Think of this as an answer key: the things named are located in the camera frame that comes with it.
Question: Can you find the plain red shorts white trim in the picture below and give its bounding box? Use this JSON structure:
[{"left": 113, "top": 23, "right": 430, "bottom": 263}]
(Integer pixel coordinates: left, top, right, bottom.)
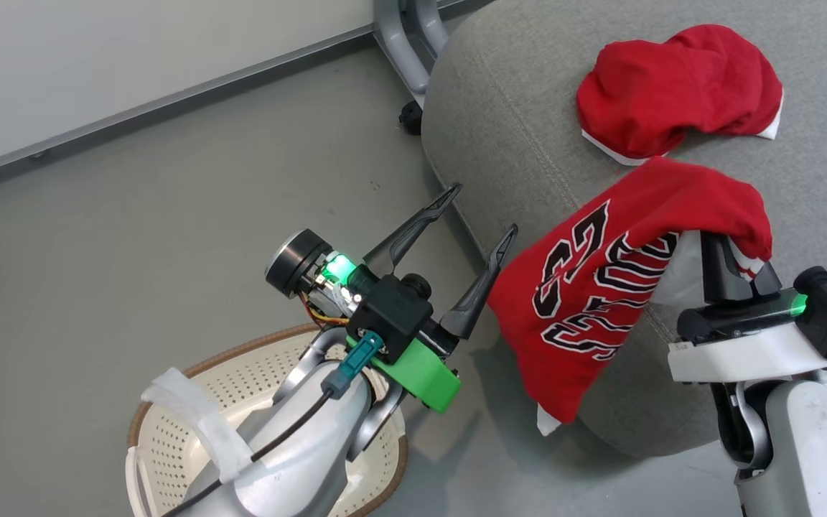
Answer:
[{"left": 575, "top": 23, "right": 785, "bottom": 167}]

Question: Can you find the grey fabric sofa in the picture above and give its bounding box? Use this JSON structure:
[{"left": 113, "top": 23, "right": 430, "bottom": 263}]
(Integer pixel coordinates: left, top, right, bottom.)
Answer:
[{"left": 420, "top": 0, "right": 827, "bottom": 459}]

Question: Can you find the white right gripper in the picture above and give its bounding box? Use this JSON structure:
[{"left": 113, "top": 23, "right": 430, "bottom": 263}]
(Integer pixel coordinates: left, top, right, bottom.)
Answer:
[{"left": 668, "top": 231, "right": 827, "bottom": 383}]

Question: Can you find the red jersey with black print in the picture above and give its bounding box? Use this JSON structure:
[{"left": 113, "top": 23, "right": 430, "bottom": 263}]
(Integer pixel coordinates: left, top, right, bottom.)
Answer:
[{"left": 486, "top": 156, "right": 774, "bottom": 437}]

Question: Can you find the black caster wheel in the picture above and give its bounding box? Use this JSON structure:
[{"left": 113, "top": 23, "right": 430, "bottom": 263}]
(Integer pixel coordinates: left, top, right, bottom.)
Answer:
[{"left": 398, "top": 100, "right": 426, "bottom": 136}]

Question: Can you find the white strap on left arm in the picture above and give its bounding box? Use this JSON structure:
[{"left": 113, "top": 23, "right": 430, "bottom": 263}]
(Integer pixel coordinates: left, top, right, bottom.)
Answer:
[{"left": 141, "top": 367, "right": 257, "bottom": 483}]

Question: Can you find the grey partition foot double tube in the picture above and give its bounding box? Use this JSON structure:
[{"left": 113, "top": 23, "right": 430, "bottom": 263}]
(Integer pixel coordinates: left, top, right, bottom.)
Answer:
[{"left": 373, "top": 0, "right": 452, "bottom": 110}]

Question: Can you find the left cable with teal plug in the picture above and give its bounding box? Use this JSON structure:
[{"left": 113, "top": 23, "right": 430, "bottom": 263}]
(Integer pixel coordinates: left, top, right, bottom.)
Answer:
[{"left": 162, "top": 331, "right": 386, "bottom": 517}]

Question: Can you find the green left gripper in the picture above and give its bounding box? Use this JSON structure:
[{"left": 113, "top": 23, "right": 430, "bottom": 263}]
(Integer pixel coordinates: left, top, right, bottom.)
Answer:
[{"left": 265, "top": 182, "right": 520, "bottom": 414}]

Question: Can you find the cream perforated laundry basket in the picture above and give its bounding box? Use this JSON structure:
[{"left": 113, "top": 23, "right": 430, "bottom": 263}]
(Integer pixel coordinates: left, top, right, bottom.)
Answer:
[{"left": 125, "top": 322, "right": 409, "bottom": 517}]

